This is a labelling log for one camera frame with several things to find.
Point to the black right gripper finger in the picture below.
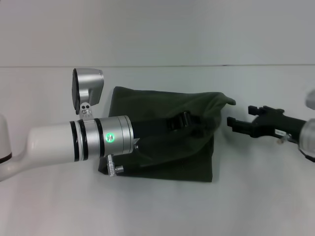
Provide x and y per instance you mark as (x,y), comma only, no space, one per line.
(263,111)
(240,125)

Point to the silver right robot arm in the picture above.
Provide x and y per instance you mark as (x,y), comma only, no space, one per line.
(308,137)

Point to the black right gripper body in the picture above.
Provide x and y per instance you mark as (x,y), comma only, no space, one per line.
(278,125)

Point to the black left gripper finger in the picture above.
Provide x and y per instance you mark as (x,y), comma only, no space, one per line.
(185,119)
(174,124)

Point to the dark green t-shirt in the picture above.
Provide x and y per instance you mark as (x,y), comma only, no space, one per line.
(172,159)

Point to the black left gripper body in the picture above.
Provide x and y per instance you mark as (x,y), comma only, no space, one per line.
(150,129)

